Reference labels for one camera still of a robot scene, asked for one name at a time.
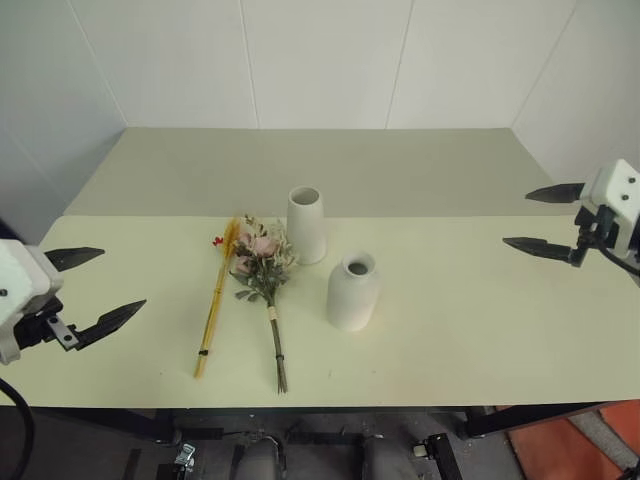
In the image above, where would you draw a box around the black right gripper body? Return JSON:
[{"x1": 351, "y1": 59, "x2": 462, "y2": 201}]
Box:
[{"x1": 569, "y1": 202, "x2": 620, "y2": 267}]

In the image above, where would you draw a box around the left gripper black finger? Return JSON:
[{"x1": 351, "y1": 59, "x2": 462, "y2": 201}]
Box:
[
  {"x1": 44, "y1": 247, "x2": 106, "y2": 274},
  {"x1": 74, "y1": 299, "x2": 148, "y2": 351}
]

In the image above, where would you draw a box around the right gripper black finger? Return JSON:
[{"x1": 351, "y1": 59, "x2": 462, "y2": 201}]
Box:
[
  {"x1": 524, "y1": 182, "x2": 586, "y2": 204},
  {"x1": 501, "y1": 236, "x2": 575, "y2": 263}
]

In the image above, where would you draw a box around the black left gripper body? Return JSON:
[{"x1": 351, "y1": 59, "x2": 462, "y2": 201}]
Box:
[{"x1": 13, "y1": 294, "x2": 82, "y2": 354}]

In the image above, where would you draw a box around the white bottle-shaped vase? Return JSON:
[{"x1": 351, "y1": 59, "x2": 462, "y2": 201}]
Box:
[{"x1": 326, "y1": 252, "x2": 382, "y2": 333}]

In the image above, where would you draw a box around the tall tapered white vase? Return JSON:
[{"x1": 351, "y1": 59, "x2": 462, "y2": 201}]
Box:
[{"x1": 286, "y1": 185, "x2": 328, "y2": 266}]

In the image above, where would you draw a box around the yellow dried grass bunch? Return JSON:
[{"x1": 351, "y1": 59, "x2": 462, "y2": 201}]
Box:
[{"x1": 193, "y1": 217, "x2": 242, "y2": 380}]

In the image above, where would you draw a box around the pink flower bouquet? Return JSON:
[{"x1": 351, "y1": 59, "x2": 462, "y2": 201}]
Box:
[{"x1": 229, "y1": 214, "x2": 300, "y2": 397}]

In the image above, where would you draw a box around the orange floor mat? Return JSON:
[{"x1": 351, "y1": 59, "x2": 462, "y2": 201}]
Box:
[{"x1": 503, "y1": 399, "x2": 640, "y2": 480}]

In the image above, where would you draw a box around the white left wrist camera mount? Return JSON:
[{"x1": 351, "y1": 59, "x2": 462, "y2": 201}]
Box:
[{"x1": 0, "y1": 238, "x2": 65, "y2": 367}]

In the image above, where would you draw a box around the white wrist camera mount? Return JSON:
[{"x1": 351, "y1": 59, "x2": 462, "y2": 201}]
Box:
[
  {"x1": 0, "y1": 238, "x2": 65, "y2": 367},
  {"x1": 578, "y1": 158, "x2": 640, "y2": 262}
]

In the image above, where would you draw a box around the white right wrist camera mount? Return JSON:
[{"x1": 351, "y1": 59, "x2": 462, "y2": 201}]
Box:
[{"x1": 578, "y1": 158, "x2": 640, "y2": 262}]

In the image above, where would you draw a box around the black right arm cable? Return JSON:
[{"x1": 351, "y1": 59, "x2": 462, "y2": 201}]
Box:
[{"x1": 598, "y1": 243, "x2": 640, "y2": 290}]

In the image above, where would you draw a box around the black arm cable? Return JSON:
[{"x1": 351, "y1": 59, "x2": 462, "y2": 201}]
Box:
[
  {"x1": 0, "y1": 377, "x2": 36, "y2": 480},
  {"x1": 598, "y1": 243, "x2": 640, "y2": 290}
]

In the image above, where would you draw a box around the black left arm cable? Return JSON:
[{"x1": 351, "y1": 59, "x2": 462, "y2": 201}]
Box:
[{"x1": 0, "y1": 377, "x2": 36, "y2": 480}]

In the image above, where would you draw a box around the black table frame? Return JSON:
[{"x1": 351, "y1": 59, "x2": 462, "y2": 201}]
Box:
[{"x1": 29, "y1": 401, "x2": 606, "y2": 480}]

